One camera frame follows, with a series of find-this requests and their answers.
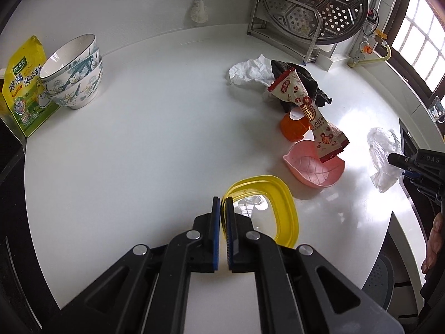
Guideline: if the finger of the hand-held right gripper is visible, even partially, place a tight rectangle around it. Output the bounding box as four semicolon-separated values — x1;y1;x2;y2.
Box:
387;152;419;172
402;170;424;186

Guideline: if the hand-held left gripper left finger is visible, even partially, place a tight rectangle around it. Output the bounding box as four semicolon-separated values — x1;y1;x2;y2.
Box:
42;197;221;334

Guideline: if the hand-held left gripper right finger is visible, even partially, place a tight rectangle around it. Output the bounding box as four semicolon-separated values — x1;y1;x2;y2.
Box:
225;198;406;334

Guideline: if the clear plastic bag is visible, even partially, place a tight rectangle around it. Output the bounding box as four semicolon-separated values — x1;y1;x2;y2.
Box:
367;127;404;193

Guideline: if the yellow plastic container lid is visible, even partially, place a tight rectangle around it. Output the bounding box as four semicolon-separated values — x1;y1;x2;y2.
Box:
221;175;300;249

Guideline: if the dark grey cloth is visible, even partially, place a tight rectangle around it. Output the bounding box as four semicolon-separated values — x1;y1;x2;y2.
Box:
270;60;332;114

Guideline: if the person's right hand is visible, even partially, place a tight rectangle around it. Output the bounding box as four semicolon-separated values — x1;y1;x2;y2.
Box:
421;212;445;275

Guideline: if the pink leaf-shaped plastic dish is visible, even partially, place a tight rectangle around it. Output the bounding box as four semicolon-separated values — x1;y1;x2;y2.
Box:
283;140;346;189

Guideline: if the red and white snack wrapper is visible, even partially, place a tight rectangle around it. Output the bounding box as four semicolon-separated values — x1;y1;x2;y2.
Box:
267;68;350;163

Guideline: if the orange plastic cup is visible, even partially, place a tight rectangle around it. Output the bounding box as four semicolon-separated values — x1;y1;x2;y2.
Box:
280;108;313;143

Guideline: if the gas regulator with orange cap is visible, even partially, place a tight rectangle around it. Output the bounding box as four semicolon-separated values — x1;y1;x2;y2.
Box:
348;40;372;68

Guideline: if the window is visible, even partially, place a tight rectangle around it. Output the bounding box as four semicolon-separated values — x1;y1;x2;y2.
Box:
391;0;445;93

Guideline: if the metal dish rack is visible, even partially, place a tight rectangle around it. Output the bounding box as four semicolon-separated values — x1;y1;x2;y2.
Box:
248;0;322;66

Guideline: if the large round steamer plate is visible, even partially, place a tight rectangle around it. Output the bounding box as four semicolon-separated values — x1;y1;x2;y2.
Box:
275;0;369;46

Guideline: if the crumpled white paper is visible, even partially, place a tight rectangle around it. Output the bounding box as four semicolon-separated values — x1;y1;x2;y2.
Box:
228;55;277;87

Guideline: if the small perforated steamer plate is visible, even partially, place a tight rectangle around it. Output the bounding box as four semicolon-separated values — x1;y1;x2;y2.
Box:
262;0;322;38

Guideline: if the floral ceramic bowl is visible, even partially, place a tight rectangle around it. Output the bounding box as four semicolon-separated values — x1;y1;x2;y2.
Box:
49;68;104;110
43;56;103;96
38;34;100;81

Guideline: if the yellow seasoning bag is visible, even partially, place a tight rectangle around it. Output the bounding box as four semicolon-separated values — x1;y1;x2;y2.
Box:
2;35;61;138

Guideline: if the yellow gas hose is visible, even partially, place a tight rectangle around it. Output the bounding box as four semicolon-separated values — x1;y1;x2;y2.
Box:
360;43;393;65

